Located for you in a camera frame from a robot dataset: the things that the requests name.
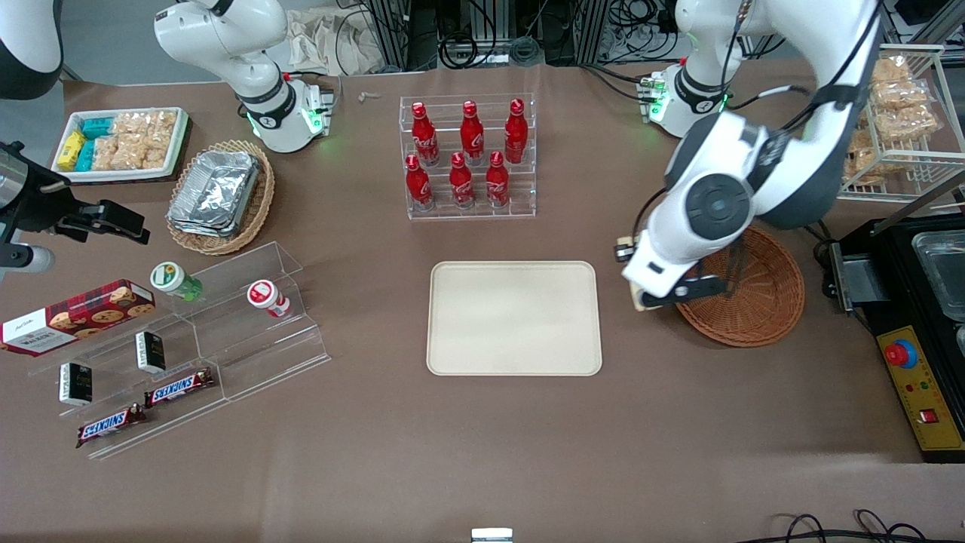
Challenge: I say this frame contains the yellow snack packet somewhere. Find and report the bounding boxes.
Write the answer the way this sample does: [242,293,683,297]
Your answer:
[58,131,86,171]

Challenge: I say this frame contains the green lid white cup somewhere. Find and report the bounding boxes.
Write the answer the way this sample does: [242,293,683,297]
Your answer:
[150,262,203,301]

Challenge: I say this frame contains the clear bag fried snacks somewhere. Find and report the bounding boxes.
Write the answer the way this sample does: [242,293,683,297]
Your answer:
[843,128,880,182]
[871,79,933,111]
[871,54,914,85]
[875,106,940,144]

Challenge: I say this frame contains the clear acrylic tiered stand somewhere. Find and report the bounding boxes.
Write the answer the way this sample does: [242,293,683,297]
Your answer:
[26,241,332,461]

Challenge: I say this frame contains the black machine yellow panel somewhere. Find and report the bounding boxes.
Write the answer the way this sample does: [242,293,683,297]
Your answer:
[822,192,965,463]

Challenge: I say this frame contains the coiled black cable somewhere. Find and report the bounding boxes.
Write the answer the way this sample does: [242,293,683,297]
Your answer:
[440,30,500,69]

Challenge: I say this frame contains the clear acrylic bottle rack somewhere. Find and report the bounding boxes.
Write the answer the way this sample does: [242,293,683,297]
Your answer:
[400,94,538,221]

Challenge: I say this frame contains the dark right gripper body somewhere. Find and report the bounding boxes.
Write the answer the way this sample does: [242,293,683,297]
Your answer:
[14,172,85,236]

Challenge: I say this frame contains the red tartan cookie box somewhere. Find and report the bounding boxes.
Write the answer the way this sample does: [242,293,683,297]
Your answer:
[0,279,157,357]

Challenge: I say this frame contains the small black white box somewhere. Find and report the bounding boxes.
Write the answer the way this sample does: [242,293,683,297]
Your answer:
[59,362,93,406]
[136,330,167,374]

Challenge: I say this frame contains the crumpled beige paper bag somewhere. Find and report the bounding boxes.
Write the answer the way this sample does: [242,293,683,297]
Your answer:
[285,6,387,76]

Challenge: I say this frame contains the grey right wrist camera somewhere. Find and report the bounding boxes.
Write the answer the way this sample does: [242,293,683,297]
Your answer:
[0,245,56,275]

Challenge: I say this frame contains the light oval wicker basket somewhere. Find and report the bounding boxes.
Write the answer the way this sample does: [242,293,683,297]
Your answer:
[166,140,276,256]

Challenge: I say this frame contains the brown round wicker basket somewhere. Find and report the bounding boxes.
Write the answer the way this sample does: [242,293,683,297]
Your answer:
[673,226,806,348]

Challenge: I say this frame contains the red cola bottle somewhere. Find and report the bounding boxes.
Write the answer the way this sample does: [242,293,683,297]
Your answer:
[449,152,475,210]
[405,154,434,212]
[411,102,440,167]
[486,151,510,208]
[504,98,528,164]
[460,100,486,165]

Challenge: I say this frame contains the black floor cables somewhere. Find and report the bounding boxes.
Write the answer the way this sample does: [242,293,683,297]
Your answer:
[754,509,965,543]

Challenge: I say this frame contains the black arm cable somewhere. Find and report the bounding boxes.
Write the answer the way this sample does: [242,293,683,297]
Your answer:
[720,0,884,152]

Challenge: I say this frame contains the white rectangular snack tray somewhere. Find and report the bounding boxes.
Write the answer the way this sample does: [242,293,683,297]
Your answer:
[51,107,189,182]

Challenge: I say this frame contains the clear glass container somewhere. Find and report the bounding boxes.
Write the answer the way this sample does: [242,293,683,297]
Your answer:
[911,230,965,324]

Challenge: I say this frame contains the Snickers chocolate bar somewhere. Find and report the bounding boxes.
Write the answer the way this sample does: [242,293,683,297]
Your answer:
[75,403,148,449]
[143,368,216,408]

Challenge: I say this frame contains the white wire rack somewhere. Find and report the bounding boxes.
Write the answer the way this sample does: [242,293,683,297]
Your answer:
[835,44,965,204]

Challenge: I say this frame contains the red lid white cup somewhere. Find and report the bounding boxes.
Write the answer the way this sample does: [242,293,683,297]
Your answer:
[247,280,291,319]

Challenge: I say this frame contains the aluminium foil tray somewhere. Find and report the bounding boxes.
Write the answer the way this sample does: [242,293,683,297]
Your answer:
[167,211,240,239]
[170,149,261,227]

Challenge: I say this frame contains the beige rectangular tray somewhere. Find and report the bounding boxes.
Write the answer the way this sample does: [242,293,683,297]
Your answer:
[427,261,603,376]

